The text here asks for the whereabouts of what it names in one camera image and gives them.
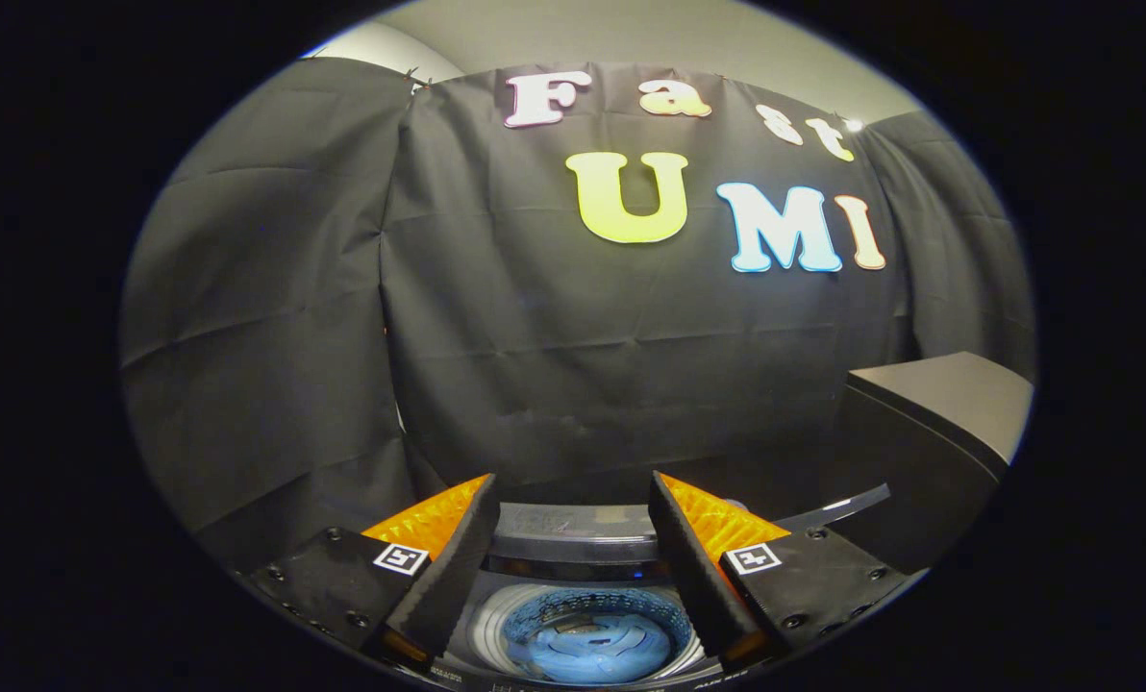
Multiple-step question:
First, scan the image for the light blue polo shirt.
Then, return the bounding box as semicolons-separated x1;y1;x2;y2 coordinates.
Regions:
501;588;694;685

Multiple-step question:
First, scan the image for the dark washing machine lid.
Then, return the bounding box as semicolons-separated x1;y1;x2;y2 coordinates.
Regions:
486;483;893;582

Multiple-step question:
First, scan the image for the beige cabinet with black frame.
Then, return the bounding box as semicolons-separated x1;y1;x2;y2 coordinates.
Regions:
837;351;1035;578

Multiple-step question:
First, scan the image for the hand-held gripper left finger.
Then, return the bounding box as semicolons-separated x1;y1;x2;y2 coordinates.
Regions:
246;473;502;664

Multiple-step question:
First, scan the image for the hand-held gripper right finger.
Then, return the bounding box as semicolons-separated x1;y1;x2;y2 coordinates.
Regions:
648;471;925;664

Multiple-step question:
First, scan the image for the grey washing machine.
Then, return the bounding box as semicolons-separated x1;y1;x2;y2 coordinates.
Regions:
438;567;728;692

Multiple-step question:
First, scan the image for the black backdrop cloth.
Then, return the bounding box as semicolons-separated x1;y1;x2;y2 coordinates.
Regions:
119;56;1037;568

